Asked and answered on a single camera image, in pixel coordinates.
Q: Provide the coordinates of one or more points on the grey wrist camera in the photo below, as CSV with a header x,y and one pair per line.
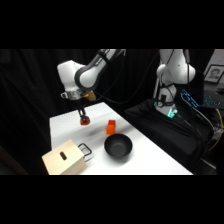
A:
x,y
66,95

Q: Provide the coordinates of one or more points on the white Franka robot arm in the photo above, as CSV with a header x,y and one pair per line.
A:
x,y
88,73

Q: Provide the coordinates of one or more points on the small green light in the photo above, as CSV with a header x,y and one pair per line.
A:
x,y
171,113

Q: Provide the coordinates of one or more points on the black curtain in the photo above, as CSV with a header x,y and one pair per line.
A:
x,y
30,100

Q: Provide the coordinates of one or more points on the yellow wrist connector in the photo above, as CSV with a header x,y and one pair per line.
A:
x,y
90,96

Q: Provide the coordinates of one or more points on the black covered robot stand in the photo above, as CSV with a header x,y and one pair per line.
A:
x,y
166,133

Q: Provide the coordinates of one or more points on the black bowl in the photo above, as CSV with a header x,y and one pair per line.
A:
x,y
118,146

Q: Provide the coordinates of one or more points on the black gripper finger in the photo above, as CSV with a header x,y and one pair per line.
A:
x,y
87,118
82,117

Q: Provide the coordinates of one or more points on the framed portrait picture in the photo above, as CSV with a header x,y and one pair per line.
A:
x,y
213,73

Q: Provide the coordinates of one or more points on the keyboard with cyan lights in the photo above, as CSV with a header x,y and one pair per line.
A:
x,y
212,100

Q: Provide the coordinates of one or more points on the red ball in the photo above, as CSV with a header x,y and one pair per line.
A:
x,y
85,122

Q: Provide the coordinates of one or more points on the orange block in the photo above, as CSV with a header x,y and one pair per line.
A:
x,y
111,127

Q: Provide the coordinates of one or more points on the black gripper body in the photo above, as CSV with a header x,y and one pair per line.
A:
x,y
82,106

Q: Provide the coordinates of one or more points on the light wooden box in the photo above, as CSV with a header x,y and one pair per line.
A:
x,y
64,160

